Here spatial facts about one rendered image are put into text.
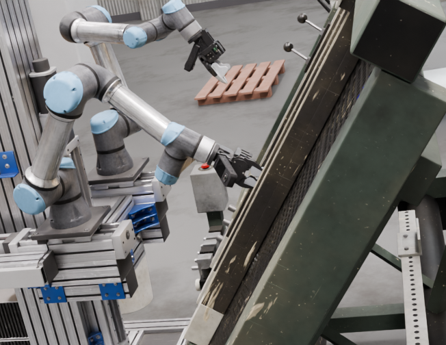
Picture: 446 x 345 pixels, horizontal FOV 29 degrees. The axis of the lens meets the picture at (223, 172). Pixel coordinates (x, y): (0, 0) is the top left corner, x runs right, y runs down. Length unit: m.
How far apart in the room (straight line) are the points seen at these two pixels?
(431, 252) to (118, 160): 1.26
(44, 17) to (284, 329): 8.20
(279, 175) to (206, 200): 1.49
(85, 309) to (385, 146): 2.37
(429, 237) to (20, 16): 1.68
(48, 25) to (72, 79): 6.80
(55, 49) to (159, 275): 4.95
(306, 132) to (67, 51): 7.43
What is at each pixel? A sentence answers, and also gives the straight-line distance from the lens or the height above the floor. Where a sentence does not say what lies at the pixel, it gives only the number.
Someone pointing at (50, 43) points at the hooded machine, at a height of 0.62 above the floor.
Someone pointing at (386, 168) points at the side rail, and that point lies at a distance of 1.26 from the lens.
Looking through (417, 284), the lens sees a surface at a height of 1.02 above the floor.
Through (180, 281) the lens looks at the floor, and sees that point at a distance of 4.80.
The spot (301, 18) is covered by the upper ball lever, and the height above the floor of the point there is 1.53.
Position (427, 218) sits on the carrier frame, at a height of 0.72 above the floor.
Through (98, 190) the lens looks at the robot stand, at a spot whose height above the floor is 0.98.
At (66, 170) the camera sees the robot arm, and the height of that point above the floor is 1.24.
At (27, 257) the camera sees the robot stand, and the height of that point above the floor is 0.96.
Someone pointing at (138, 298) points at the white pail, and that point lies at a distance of 4.59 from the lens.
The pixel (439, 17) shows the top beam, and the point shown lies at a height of 1.88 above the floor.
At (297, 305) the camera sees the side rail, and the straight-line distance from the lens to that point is 1.37.
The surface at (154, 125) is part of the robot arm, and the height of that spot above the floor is 1.39.
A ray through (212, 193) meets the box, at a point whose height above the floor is 0.84.
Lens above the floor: 2.13
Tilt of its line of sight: 20 degrees down
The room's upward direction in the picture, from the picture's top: 11 degrees counter-clockwise
